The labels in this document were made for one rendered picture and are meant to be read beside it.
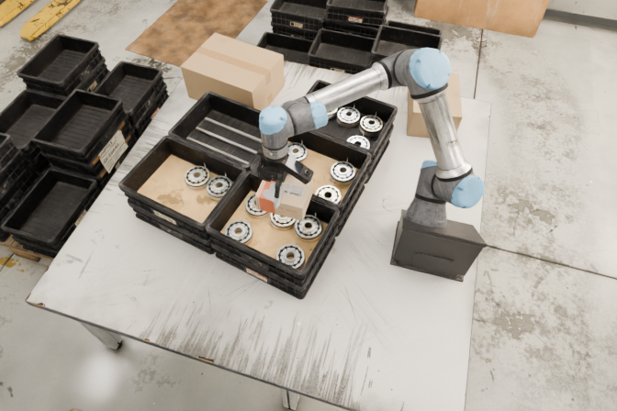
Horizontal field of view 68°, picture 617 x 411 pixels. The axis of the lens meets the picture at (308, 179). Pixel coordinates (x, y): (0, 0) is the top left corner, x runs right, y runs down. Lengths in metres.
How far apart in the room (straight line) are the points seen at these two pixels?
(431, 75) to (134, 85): 2.14
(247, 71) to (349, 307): 1.19
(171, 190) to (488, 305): 1.73
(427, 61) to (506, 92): 2.42
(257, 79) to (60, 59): 1.52
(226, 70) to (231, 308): 1.12
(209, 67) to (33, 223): 1.25
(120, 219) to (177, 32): 2.39
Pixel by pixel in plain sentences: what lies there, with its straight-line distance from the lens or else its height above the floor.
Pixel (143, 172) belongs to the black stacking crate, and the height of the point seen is 0.88.
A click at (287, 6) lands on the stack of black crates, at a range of 3.63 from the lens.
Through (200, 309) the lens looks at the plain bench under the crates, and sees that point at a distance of 1.78.
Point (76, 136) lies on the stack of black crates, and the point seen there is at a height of 0.49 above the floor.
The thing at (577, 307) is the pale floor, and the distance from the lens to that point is 2.88.
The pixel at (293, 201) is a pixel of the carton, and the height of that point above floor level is 1.12.
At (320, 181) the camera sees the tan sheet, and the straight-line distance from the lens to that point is 1.86.
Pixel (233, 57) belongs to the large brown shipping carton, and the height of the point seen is 0.90.
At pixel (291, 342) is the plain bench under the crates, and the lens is 1.70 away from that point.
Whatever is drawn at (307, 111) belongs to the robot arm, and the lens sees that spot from 1.27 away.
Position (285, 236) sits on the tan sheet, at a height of 0.83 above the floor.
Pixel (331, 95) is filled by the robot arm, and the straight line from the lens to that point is 1.42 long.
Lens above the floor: 2.32
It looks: 53 degrees down
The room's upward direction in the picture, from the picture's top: 1 degrees clockwise
